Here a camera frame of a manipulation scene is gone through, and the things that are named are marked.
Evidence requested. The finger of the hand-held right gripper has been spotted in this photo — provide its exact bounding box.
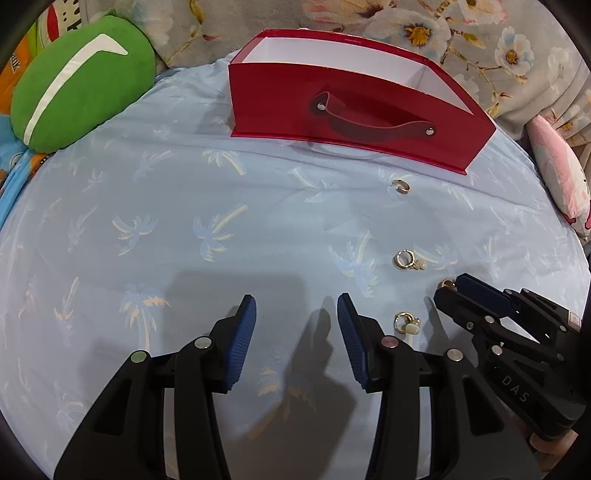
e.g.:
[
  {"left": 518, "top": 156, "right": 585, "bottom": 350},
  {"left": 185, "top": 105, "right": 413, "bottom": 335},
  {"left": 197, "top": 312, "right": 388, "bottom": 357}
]
[
  {"left": 433, "top": 286, "right": 542, "bottom": 352},
  {"left": 456, "top": 272, "right": 581, "bottom": 341}
]

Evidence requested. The gold pearl drop earring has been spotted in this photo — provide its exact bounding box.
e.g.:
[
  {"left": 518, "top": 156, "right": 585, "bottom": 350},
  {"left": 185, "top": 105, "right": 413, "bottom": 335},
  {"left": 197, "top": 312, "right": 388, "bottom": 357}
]
[
  {"left": 393, "top": 311, "right": 421, "bottom": 334},
  {"left": 392, "top": 249, "right": 428, "bottom": 271}
]

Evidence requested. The red box with strap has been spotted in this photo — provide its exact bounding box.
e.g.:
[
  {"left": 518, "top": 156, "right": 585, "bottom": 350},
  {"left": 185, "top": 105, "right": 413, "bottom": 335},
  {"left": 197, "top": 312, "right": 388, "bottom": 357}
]
[{"left": 228, "top": 28, "right": 498, "bottom": 176}]

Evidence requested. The grey floral blanket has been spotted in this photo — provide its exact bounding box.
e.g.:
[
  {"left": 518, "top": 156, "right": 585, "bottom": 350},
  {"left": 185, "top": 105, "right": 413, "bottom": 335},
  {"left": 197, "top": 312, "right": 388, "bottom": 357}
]
[{"left": 83, "top": 0, "right": 591, "bottom": 149}]

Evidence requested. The pink cartoon pillow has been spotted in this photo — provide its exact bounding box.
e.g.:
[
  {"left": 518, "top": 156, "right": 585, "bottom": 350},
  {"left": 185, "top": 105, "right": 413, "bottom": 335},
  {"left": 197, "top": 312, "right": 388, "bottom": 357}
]
[{"left": 526, "top": 114, "right": 591, "bottom": 241}]

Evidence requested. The light blue palm-print sheet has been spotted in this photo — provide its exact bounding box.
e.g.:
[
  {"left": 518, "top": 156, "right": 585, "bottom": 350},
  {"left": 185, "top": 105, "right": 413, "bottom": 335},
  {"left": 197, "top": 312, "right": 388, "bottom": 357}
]
[{"left": 0, "top": 59, "right": 591, "bottom": 480}]

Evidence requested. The person's right hand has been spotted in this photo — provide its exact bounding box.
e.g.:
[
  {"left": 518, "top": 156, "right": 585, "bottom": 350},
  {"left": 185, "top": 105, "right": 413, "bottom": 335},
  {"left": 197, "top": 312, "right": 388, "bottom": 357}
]
[{"left": 530, "top": 431, "right": 579, "bottom": 468}]

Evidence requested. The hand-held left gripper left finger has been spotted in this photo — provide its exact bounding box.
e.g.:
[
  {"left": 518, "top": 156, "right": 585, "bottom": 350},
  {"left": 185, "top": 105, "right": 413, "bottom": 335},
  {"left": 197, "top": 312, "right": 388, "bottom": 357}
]
[{"left": 53, "top": 294, "right": 257, "bottom": 480}]

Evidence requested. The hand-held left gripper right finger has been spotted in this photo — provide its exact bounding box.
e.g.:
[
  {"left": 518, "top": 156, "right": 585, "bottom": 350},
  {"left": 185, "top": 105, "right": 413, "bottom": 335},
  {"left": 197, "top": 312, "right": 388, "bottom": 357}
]
[{"left": 337, "top": 292, "right": 541, "bottom": 480}]

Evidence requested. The green pillow with white stripe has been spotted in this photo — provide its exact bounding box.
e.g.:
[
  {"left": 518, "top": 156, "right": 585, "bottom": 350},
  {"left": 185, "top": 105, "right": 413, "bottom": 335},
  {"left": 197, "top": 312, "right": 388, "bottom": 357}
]
[{"left": 10, "top": 15, "right": 156, "bottom": 153}]

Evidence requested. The colourful cartoon blanket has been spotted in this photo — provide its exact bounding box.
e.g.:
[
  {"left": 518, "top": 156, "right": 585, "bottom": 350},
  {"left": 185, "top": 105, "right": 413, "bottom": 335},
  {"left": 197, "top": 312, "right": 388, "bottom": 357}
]
[{"left": 0, "top": 9, "right": 58, "bottom": 224}]

